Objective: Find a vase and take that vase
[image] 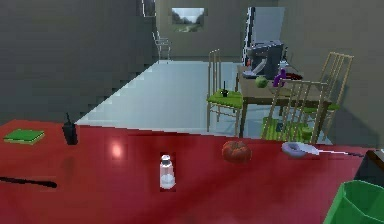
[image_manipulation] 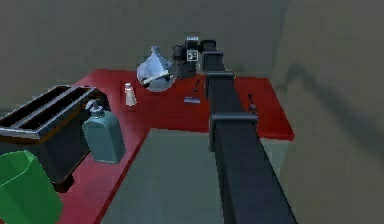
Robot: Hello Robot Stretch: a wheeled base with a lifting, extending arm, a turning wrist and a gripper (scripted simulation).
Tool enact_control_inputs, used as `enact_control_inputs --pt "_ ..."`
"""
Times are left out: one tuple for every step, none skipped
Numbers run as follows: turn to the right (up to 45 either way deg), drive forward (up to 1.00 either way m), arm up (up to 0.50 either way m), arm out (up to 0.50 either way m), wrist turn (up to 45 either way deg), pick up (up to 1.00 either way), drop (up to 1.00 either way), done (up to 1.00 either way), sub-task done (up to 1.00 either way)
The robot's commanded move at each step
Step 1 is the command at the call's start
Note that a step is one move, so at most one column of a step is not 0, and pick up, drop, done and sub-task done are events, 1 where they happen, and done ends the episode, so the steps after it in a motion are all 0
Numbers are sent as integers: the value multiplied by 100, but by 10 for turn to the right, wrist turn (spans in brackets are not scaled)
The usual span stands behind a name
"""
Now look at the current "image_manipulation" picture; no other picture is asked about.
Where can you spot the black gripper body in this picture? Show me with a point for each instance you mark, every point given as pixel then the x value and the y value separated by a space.
pixel 182 63

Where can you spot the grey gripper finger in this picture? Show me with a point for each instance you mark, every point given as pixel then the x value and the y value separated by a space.
pixel 156 78

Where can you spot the pale blue glass vase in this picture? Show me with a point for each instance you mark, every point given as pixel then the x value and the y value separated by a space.
pixel 154 70

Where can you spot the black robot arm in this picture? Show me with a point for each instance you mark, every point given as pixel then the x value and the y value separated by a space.
pixel 240 146

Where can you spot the black fork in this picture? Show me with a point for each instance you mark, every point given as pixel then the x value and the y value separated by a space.
pixel 196 86

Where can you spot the white salt shaker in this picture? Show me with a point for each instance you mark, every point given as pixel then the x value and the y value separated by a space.
pixel 130 96

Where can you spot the red countertop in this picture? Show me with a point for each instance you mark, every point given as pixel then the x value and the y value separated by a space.
pixel 173 110

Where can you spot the small grey card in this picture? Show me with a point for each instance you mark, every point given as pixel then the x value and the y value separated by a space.
pixel 192 99

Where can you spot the teal soap dispenser bottle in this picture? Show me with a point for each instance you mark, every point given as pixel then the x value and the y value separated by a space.
pixel 104 136

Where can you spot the black spoon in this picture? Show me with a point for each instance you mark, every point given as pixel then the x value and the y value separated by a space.
pixel 252 102

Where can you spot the black toaster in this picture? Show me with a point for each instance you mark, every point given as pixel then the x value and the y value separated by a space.
pixel 50 133

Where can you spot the green cup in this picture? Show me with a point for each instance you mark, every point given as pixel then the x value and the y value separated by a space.
pixel 26 190

